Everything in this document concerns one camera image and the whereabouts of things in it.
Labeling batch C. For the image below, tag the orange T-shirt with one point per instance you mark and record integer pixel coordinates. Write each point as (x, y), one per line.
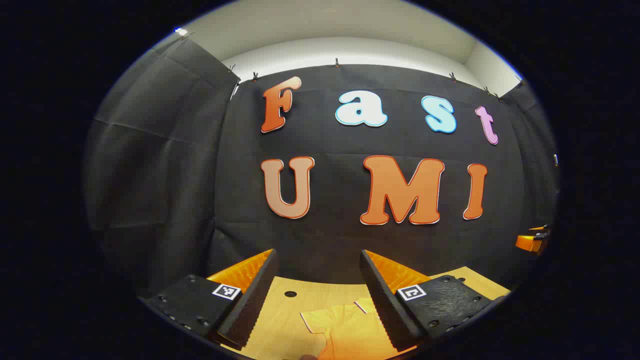
(350, 330)

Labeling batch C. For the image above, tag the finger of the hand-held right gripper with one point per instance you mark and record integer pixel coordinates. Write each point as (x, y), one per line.
(529, 242)

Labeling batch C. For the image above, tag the black backdrop cloth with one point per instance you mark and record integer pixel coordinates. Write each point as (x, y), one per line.
(340, 235)

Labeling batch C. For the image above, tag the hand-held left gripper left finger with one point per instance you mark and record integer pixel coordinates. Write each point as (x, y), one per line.
(252, 295)

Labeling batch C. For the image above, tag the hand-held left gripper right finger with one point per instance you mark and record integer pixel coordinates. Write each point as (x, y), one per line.
(382, 300)

